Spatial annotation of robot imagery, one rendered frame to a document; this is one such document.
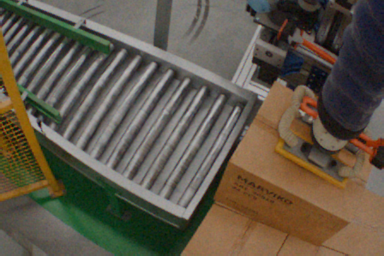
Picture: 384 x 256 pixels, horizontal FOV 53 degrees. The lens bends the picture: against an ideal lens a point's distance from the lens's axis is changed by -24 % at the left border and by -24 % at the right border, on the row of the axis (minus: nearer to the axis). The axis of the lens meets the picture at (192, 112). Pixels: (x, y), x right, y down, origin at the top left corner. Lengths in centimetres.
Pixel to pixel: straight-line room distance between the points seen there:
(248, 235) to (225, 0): 198
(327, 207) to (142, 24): 203
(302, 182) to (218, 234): 48
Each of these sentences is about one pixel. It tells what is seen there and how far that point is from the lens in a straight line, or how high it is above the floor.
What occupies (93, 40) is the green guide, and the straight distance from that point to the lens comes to 234.
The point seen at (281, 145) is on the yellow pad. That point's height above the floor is 107.
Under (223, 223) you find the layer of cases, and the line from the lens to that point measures 200.
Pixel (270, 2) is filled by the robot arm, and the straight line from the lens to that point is 176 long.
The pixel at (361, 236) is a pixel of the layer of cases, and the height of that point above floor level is 54.
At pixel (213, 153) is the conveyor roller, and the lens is 211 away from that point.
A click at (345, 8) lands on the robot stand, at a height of 126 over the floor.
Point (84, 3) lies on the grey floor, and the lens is 345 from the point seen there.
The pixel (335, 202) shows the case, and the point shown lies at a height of 94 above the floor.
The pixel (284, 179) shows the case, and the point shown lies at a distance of 168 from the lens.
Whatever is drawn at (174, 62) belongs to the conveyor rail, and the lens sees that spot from 228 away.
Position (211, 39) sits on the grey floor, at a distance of 316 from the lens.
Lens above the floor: 243
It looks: 59 degrees down
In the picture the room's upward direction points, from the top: 10 degrees clockwise
